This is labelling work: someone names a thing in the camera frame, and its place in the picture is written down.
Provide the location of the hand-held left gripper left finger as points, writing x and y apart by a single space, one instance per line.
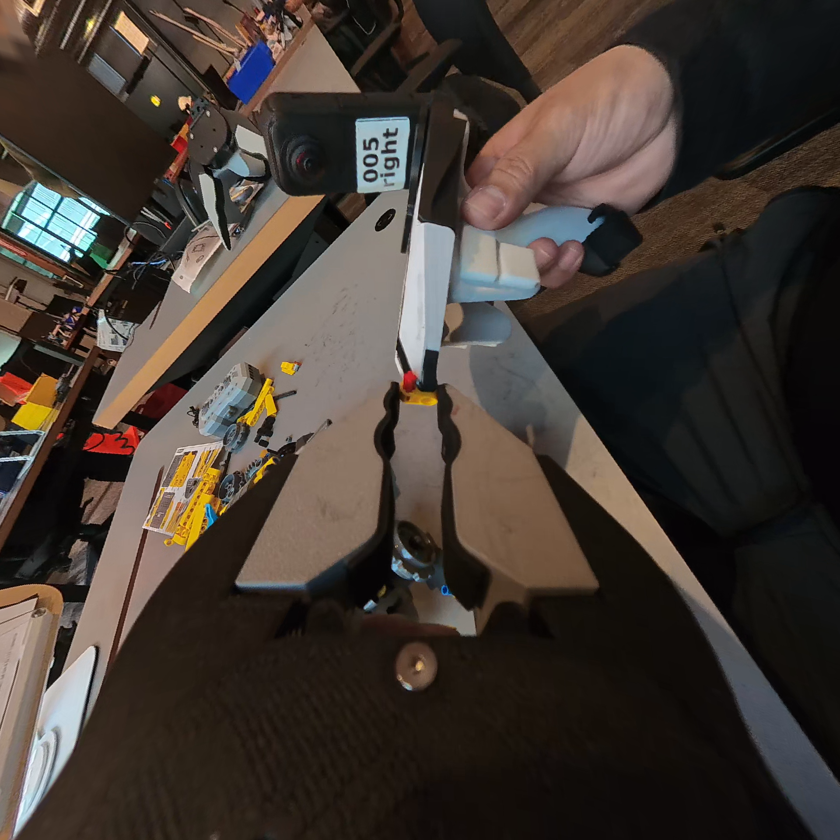
321 512

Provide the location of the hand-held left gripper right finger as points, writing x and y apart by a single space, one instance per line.
512 512

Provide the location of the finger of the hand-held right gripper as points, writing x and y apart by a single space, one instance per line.
426 289

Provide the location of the red brick pin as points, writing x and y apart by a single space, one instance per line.
410 380

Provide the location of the yellow connector brick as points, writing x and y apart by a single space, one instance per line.
423 397

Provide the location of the person's right forearm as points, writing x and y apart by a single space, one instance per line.
741 79

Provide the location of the black desk grommet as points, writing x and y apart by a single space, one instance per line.
384 220

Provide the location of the grey desk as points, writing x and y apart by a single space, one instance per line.
341 328

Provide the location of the person's right hand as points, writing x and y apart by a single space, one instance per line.
590 144

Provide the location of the black connector brick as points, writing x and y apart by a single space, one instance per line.
266 430

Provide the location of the yellow toy brick car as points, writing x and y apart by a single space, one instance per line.
415 548

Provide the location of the grey wheel hub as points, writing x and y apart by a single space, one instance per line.
235 438

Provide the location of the yellow beam assembly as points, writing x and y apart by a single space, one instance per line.
259 403

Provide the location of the yellow sticker sheet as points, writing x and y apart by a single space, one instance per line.
180 479

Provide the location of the grey brick battery box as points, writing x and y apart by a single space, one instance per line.
226 400

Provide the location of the blue storage bin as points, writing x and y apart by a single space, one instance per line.
253 72

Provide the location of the long grey table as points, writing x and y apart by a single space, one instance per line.
216 315

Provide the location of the red black printed bag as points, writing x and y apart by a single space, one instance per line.
111 441

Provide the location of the white paper sheet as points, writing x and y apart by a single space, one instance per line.
197 256

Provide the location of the person's dark clothed body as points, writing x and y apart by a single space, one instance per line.
722 394

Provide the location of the printed paper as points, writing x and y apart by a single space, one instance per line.
117 331

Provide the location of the yellow storage bin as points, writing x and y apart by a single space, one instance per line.
36 410

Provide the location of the wooden board with printed sheet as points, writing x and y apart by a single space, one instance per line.
26 656

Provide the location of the window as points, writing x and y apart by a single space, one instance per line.
52 220

